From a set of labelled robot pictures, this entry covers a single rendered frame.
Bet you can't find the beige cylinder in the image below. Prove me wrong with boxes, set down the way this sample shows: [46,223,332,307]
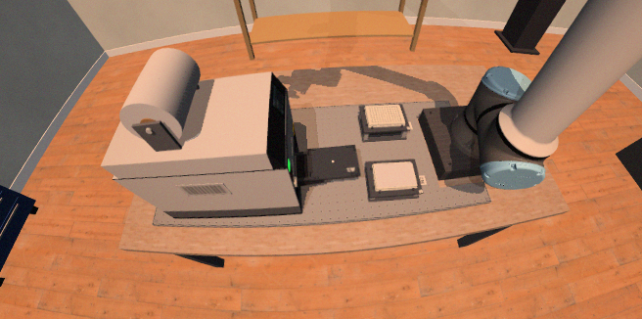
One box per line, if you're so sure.
[119,48,201,141]

